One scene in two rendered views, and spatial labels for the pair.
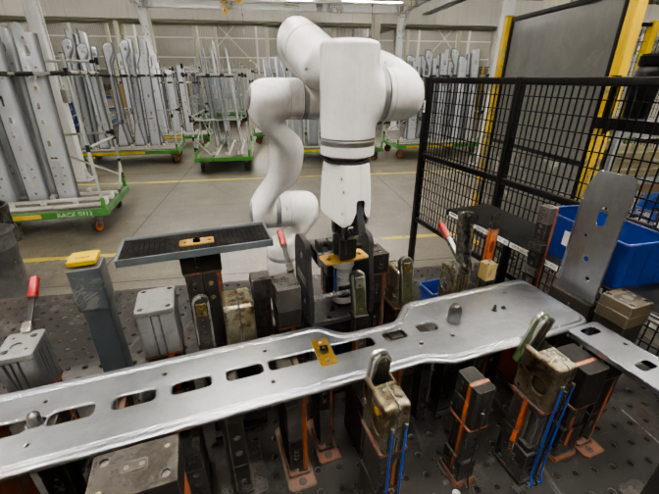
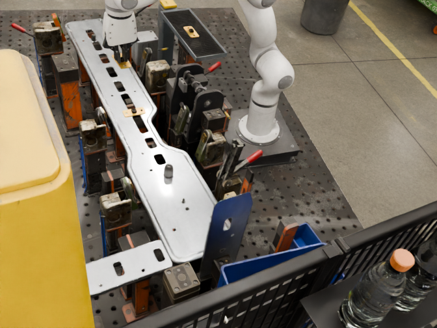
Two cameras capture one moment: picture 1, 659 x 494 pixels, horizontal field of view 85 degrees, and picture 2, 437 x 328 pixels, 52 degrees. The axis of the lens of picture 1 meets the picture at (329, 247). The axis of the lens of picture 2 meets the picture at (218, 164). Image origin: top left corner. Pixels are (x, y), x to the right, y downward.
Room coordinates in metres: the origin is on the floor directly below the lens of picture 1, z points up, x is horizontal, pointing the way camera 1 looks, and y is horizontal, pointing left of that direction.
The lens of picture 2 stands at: (0.62, -1.33, 2.13)
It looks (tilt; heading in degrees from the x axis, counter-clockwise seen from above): 46 degrees down; 75
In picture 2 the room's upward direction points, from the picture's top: 11 degrees clockwise
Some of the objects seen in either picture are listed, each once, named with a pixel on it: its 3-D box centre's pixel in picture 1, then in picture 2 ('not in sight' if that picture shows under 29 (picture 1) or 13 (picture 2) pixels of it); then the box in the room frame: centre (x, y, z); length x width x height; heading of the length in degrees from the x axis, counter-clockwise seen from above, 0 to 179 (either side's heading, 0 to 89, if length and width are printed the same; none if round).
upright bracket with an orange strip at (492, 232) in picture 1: (481, 290); (237, 220); (0.96, -0.47, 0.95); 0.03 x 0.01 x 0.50; 110
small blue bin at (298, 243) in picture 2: (435, 295); (301, 243); (1.25, -0.43, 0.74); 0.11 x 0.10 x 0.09; 110
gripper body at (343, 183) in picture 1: (346, 185); (119, 25); (0.58, -0.03, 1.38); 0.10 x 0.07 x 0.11; 25
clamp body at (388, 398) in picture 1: (381, 452); (95, 157); (0.47, -0.10, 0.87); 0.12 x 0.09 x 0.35; 20
